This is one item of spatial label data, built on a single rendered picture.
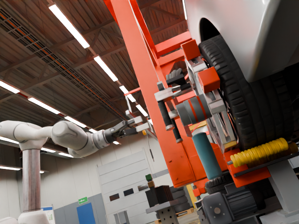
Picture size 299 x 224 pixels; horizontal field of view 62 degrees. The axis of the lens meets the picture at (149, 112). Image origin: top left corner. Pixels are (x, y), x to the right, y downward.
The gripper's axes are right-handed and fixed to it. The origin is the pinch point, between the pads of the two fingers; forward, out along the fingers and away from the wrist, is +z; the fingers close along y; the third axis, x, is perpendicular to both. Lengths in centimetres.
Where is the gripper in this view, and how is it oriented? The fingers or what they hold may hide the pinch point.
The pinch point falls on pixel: (143, 122)
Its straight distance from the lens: 125.3
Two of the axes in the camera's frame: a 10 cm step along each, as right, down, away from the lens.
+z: 9.2, -3.7, -1.3
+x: -3.0, -8.8, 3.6
